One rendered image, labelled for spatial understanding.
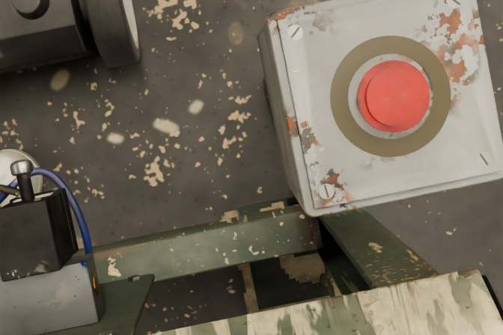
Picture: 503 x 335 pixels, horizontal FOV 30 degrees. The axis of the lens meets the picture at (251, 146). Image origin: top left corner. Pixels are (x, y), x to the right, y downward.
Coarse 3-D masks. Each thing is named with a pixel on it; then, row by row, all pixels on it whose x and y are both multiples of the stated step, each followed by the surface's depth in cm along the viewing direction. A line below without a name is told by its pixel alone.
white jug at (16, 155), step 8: (0, 152) 138; (8, 152) 139; (16, 152) 142; (24, 152) 144; (0, 160) 131; (8, 160) 132; (16, 160) 135; (32, 160) 142; (0, 168) 130; (8, 168) 131; (0, 176) 129; (8, 176) 130; (32, 176) 138; (40, 176) 143; (8, 184) 130; (32, 184) 137; (40, 184) 143; (0, 192) 128; (8, 200) 130
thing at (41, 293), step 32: (32, 192) 73; (64, 192) 77; (0, 224) 69; (32, 224) 69; (64, 224) 75; (0, 256) 69; (32, 256) 69; (64, 256) 72; (0, 288) 72; (32, 288) 72; (64, 288) 72; (96, 288) 74; (128, 288) 84; (0, 320) 72; (32, 320) 72; (64, 320) 72; (96, 320) 72; (128, 320) 71
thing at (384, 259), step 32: (224, 224) 130; (256, 224) 129; (288, 224) 129; (320, 224) 146; (352, 224) 110; (96, 256) 128; (128, 256) 128; (160, 256) 128; (192, 256) 129; (224, 256) 129; (256, 256) 129; (320, 256) 136; (352, 256) 92; (384, 256) 89; (416, 256) 86; (352, 288) 112
